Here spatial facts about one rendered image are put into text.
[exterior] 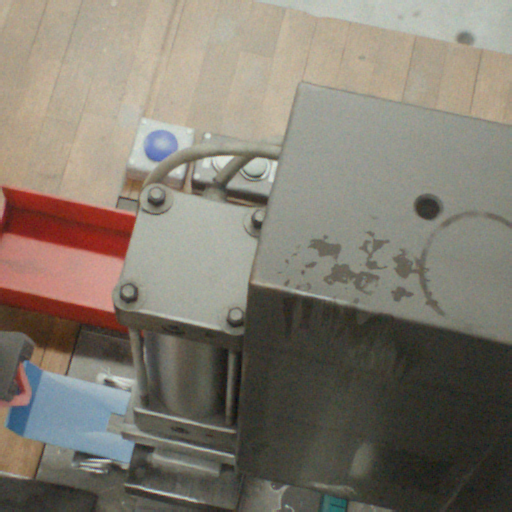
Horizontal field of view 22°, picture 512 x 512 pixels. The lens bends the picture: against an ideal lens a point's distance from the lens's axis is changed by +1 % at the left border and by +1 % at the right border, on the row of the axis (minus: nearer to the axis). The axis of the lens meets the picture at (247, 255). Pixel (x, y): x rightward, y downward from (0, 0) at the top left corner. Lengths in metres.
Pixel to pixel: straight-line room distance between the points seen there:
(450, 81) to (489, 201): 0.92
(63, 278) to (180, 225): 0.65
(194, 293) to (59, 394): 0.54
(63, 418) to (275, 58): 0.54
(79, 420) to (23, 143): 0.38
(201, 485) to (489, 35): 1.74
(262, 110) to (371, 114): 0.86
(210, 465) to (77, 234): 0.44
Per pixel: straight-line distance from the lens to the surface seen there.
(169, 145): 1.55
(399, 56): 1.67
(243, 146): 0.88
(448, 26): 2.78
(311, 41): 1.67
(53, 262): 1.53
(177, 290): 0.86
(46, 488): 1.44
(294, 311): 0.73
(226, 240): 0.87
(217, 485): 1.20
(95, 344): 1.50
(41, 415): 1.38
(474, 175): 0.75
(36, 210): 1.55
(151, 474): 1.21
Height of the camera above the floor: 2.31
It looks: 67 degrees down
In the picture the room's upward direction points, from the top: 4 degrees clockwise
